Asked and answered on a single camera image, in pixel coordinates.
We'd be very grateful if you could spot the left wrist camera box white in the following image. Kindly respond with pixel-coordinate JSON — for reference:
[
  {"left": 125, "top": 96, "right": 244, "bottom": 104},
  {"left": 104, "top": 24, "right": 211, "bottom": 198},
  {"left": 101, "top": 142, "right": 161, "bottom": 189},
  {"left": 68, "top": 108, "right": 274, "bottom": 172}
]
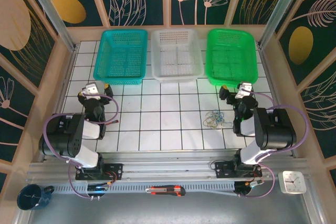
[{"left": 81, "top": 83, "right": 102, "bottom": 101}]

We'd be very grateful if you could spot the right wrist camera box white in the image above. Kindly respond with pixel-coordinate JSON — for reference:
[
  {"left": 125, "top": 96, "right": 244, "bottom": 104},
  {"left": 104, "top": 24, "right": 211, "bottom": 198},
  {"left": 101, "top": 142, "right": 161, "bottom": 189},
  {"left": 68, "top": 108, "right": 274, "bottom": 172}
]
[{"left": 235, "top": 82, "right": 253, "bottom": 100}]

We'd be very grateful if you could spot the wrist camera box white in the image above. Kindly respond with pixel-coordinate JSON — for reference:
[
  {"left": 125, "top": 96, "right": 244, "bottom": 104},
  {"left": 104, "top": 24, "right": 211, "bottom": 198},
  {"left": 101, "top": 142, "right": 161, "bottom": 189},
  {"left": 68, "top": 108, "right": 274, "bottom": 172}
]
[
  {"left": 235, "top": 82, "right": 253, "bottom": 100},
  {"left": 81, "top": 83, "right": 102, "bottom": 101}
]

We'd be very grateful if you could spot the grey flat cable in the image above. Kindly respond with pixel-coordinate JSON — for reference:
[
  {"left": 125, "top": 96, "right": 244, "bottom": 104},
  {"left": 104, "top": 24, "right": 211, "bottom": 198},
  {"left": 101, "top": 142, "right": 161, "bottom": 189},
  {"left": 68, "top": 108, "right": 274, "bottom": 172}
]
[{"left": 183, "top": 188, "right": 238, "bottom": 197}]

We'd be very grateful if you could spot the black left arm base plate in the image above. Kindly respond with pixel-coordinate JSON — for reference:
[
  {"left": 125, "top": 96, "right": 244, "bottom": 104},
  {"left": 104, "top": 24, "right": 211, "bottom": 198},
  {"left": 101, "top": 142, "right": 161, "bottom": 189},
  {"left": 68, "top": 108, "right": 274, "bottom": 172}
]
[{"left": 75, "top": 163, "right": 124, "bottom": 182}]

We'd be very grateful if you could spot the dark blue mug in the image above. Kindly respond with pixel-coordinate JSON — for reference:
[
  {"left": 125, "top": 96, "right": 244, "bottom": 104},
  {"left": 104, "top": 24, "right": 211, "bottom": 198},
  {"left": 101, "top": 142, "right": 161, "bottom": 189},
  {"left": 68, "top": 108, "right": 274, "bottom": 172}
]
[{"left": 17, "top": 184, "right": 55, "bottom": 211}]

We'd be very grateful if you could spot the thin yellow cable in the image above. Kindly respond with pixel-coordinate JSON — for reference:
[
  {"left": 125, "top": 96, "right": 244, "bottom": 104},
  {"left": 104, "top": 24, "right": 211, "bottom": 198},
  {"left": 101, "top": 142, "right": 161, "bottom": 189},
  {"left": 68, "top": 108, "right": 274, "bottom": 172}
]
[{"left": 202, "top": 110, "right": 225, "bottom": 130}]

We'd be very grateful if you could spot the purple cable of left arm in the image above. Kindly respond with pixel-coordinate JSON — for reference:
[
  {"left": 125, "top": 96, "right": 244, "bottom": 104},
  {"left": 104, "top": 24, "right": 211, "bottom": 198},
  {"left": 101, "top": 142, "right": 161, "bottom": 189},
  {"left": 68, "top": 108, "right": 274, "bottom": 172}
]
[{"left": 43, "top": 91, "right": 119, "bottom": 199}]

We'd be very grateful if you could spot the white plastic basket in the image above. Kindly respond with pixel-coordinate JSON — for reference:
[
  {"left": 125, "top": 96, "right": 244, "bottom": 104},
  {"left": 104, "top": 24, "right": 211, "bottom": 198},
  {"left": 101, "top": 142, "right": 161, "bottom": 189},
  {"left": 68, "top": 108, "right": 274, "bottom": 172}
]
[{"left": 150, "top": 28, "right": 204, "bottom": 84}]

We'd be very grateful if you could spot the thin dark cable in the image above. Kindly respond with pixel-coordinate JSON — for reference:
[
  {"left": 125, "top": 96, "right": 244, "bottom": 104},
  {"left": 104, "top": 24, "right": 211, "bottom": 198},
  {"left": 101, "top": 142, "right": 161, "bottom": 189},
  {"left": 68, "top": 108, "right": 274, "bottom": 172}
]
[{"left": 207, "top": 111, "right": 232, "bottom": 127}]

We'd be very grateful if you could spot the teal plastic basket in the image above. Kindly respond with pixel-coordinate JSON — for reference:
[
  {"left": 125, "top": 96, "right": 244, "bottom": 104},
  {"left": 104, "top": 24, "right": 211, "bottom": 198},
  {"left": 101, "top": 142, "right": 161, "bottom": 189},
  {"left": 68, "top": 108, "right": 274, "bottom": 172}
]
[{"left": 93, "top": 29, "right": 148, "bottom": 86}]

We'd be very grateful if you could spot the green plastic basket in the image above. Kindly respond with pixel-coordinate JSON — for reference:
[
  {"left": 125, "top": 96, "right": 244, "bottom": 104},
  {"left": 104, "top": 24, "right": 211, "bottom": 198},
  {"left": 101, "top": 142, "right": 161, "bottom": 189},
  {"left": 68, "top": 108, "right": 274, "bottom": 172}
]
[{"left": 206, "top": 28, "right": 259, "bottom": 88}]

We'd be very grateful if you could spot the white square clock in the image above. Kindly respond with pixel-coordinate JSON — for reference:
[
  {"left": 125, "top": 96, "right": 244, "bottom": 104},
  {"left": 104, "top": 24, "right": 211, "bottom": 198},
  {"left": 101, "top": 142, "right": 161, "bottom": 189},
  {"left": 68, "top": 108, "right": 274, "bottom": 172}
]
[{"left": 278, "top": 170, "right": 307, "bottom": 195}]

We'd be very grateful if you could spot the grey slotted cable duct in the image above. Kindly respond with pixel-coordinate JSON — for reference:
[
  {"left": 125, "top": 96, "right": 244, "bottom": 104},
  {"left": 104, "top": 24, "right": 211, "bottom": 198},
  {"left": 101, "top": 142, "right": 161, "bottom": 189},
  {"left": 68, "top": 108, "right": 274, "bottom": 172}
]
[{"left": 51, "top": 180, "right": 237, "bottom": 196}]

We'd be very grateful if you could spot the thin blue cable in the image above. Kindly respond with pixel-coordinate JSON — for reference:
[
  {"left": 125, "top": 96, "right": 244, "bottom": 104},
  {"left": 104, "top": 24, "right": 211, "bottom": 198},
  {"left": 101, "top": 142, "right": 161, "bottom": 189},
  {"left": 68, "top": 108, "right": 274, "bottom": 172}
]
[{"left": 208, "top": 110, "right": 232, "bottom": 126}]

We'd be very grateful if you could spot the orange black utility knife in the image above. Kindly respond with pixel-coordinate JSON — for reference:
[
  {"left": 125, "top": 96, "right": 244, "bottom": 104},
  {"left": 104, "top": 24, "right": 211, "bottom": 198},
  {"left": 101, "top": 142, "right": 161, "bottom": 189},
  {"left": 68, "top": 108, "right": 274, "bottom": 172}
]
[{"left": 144, "top": 185, "right": 186, "bottom": 198}]

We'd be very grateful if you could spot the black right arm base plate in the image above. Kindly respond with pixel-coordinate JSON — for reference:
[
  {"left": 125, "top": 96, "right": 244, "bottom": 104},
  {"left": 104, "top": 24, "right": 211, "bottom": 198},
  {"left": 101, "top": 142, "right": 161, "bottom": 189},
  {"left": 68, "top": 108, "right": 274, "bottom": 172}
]
[{"left": 214, "top": 161, "right": 263, "bottom": 179}]

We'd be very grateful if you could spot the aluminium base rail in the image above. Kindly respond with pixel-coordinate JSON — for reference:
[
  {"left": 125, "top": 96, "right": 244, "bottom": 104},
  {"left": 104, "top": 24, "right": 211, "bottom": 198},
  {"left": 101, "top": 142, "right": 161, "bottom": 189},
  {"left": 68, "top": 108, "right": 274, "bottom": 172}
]
[{"left": 26, "top": 152, "right": 310, "bottom": 183}]

